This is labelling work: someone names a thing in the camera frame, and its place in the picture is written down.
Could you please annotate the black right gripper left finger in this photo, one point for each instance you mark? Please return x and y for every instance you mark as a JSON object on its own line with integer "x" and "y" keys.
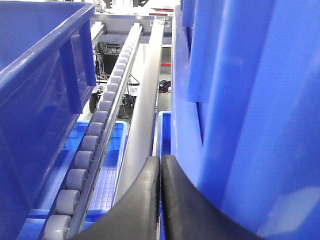
{"x": 135, "y": 216}

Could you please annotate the blue target bin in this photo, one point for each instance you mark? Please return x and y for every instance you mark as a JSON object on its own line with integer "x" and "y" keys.
{"x": 245, "y": 122}

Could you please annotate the gray roller conveyor rail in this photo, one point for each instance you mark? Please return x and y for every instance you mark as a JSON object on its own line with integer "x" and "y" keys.
{"x": 73, "y": 198}

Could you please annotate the blue bin left near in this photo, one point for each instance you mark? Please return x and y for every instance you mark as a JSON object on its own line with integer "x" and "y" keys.
{"x": 47, "y": 74}

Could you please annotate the steel divider rail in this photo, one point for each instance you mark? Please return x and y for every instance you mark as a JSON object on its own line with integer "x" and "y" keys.
{"x": 140, "y": 136}

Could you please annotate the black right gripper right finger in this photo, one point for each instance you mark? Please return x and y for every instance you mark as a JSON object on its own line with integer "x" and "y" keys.
{"x": 188, "y": 215}

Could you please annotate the black charger device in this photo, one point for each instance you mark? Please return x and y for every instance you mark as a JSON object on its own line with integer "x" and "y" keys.
{"x": 164, "y": 86}

